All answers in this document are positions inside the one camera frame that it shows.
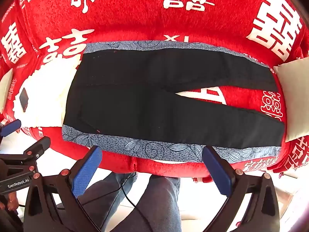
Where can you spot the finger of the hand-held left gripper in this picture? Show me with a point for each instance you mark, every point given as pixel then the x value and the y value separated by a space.
pixel 10 127
pixel 36 147

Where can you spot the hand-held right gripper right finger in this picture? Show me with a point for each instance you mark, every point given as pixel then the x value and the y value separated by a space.
pixel 217 174

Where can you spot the person's right leg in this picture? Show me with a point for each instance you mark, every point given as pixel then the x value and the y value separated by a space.
pixel 159 203

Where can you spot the black pants with floral trim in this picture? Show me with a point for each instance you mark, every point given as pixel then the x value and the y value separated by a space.
pixel 144 89

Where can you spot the person's left hand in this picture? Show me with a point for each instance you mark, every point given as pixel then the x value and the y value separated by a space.
pixel 10 201

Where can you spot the person's leg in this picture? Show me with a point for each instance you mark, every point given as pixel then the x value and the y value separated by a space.
pixel 106 198
pixel 159 203

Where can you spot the beige cushion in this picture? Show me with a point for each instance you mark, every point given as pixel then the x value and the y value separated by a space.
pixel 5 89

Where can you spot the white cushion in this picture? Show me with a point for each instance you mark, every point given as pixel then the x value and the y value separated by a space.
pixel 294 96

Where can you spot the person's left leg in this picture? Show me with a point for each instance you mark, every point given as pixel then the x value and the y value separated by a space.
pixel 106 198

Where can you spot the red printed blanket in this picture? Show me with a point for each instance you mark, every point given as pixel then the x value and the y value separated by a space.
pixel 144 21

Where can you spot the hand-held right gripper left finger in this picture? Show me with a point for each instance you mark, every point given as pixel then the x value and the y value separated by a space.
pixel 87 171

